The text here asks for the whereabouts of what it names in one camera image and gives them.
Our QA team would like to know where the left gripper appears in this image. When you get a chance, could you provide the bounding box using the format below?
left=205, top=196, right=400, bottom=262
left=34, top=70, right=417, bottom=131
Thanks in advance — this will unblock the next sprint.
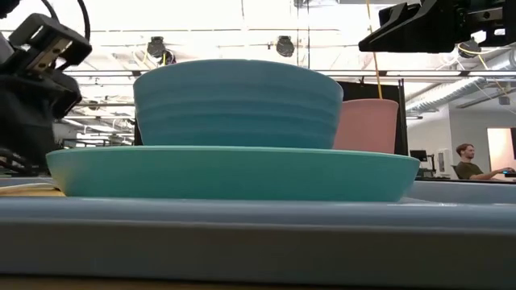
left=0, top=60, right=84, bottom=178

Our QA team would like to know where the orange cloth napkin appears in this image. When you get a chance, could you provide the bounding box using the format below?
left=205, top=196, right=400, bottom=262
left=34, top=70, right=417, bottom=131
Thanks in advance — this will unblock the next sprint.
left=0, top=182, right=66, bottom=198

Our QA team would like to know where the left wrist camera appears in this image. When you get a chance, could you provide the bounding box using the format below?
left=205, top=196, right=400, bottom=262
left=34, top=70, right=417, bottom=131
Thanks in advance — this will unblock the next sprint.
left=7, top=12, right=94, bottom=74

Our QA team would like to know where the teal plate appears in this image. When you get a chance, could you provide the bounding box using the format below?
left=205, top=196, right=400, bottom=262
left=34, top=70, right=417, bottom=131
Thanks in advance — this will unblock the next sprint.
left=44, top=144, right=422, bottom=204

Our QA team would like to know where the blue bowl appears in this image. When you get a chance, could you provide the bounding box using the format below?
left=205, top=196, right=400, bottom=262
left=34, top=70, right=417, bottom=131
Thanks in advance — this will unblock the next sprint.
left=132, top=58, right=345, bottom=151

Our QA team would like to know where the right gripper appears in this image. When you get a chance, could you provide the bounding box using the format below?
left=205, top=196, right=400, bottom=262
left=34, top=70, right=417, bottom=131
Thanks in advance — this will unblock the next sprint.
left=358, top=0, right=516, bottom=54

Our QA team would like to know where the yellow hanging cable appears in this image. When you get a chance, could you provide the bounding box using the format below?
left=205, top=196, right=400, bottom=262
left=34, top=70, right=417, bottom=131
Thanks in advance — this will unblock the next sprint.
left=364, top=0, right=384, bottom=100

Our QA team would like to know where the black ceiling-hung device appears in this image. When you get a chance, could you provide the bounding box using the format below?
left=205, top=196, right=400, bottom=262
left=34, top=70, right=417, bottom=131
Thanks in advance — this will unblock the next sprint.
left=458, top=38, right=481, bottom=60
left=275, top=35, right=296, bottom=58
left=146, top=35, right=177, bottom=66

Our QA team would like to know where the person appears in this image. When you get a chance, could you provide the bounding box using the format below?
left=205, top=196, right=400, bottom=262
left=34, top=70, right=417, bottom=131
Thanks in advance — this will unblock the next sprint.
left=450, top=143, right=516, bottom=181

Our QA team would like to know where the blue plastic tray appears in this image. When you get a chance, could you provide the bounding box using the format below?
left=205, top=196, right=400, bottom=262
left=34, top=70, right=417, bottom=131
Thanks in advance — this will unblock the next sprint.
left=0, top=176, right=516, bottom=289

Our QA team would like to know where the pink ribbed cup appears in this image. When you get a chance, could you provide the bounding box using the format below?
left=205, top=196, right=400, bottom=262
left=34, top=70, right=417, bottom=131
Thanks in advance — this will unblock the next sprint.
left=332, top=98, right=400, bottom=155

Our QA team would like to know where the small black monitor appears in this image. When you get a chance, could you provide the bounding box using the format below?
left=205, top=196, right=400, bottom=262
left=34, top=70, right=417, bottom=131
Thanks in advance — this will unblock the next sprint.
left=408, top=149, right=429, bottom=164

